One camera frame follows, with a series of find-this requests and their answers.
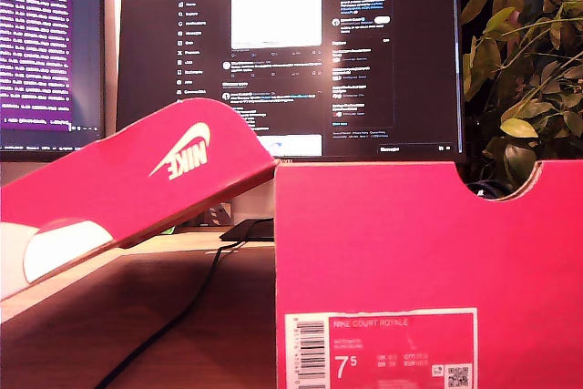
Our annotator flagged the red shoebox lid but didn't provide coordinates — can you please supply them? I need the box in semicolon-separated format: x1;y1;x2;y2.
0;97;279;302

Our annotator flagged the wide black computer monitor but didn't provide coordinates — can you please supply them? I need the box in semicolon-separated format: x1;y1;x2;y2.
116;0;468;167

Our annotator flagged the flat black pad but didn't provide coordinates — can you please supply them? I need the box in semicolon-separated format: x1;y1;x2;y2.
219;218;276;242

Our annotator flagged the dark blue shoe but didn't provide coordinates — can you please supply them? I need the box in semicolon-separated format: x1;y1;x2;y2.
465;179;518;201

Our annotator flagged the green leafy houseplant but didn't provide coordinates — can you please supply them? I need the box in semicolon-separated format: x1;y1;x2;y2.
459;0;583;190

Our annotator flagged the red shoebox base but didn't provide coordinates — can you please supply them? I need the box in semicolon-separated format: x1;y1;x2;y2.
272;159;583;389

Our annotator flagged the black cable on table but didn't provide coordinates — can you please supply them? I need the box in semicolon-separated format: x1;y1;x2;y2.
93;218;274;389

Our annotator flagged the monitor with purple terminal text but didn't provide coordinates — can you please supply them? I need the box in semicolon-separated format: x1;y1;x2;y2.
0;0;107;163

